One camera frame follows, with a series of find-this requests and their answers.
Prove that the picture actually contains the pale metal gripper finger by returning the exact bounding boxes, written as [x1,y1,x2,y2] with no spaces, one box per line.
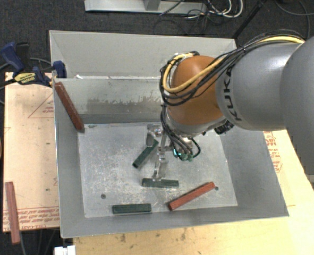
[145,124,162,146]
[151,147,171,182]

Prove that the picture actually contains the dark green flat block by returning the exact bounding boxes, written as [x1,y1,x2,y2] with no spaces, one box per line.
[141,177,180,189]
[112,203,152,215]
[132,139,160,169]

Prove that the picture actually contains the grey metal bin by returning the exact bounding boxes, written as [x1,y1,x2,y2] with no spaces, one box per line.
[49,30,290,239]

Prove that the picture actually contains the red-brown flat block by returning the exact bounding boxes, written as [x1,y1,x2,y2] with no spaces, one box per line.
[168,181,216,211]
[54,81,86,133]
[4,181,22,246]

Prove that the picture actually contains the brown cardboard board, red print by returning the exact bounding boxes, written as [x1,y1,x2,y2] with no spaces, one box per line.
[2,72,295,234]

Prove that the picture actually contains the black cylinder on white bracket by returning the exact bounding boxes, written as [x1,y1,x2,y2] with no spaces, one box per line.
[214,120,235,135]

